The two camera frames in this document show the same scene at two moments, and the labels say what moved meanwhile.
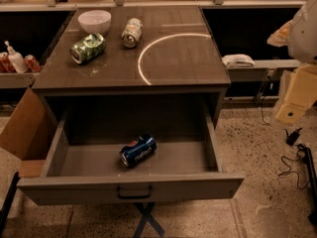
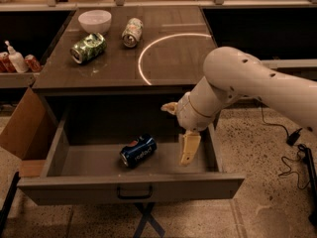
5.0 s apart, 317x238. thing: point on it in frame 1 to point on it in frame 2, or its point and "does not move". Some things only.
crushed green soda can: x=87 y=49 does not move
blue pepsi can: x=138 y=150 does not move
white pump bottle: x=17 y=59 does not move
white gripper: x=304 y=37 to x=188 y=114
